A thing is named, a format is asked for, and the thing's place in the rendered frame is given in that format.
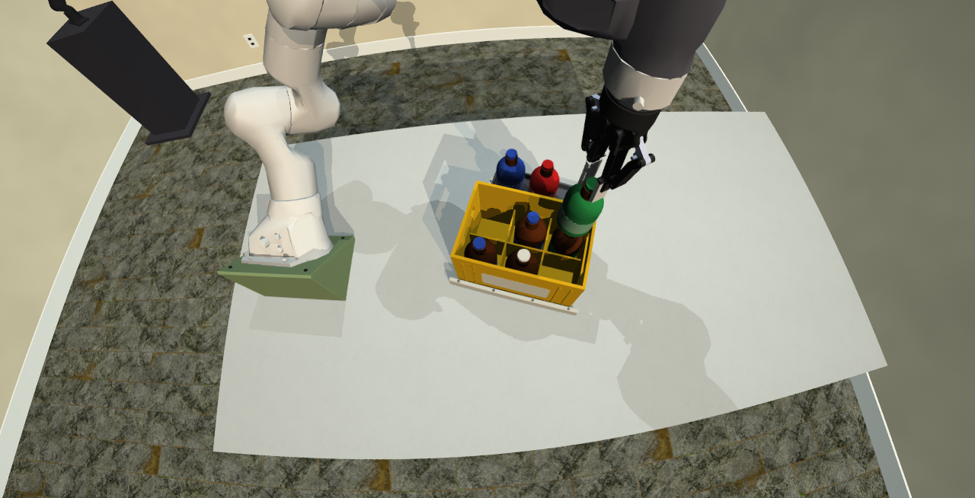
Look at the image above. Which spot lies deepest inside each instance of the green bottle with pale green label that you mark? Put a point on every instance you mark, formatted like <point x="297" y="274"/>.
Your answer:
<point x="577" y="214"/>

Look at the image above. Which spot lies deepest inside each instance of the red bottle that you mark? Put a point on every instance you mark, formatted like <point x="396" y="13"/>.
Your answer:
<point x="544" y="180"/>

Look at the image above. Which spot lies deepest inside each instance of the brown bottle with green cap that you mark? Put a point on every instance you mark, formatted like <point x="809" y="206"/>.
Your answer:
<point x="561" y="243"/>

